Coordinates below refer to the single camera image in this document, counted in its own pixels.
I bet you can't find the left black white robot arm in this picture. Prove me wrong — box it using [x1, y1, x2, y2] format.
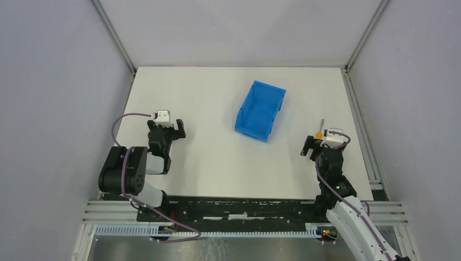
[98, 119, 186, 208]

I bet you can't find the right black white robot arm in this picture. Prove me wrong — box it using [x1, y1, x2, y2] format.
[300, 130, 410, 260]

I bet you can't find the blue plastic storage bin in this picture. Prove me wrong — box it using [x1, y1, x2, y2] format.
[234, 80, 286, 142]

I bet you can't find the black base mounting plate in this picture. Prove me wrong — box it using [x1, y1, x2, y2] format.
[158, 195, 328, 233]

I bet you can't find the orange handled screwdriver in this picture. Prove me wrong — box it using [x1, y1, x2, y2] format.
[315, 119, 325, 140]

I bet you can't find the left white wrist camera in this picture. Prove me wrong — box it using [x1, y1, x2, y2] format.
[152, 110, 173, 128]

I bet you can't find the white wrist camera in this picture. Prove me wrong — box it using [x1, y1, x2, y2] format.
[152, 110, 173, 128]
[320, 128, 345, 148]

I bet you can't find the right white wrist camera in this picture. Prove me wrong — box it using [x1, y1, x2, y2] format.
[320, 128, 345, 148]

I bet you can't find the white slotted cable duct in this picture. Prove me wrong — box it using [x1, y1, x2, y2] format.
[94, 225, 339, 239]

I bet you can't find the aluminium frame rail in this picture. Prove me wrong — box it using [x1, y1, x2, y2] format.
[82, 201, 162, 225]

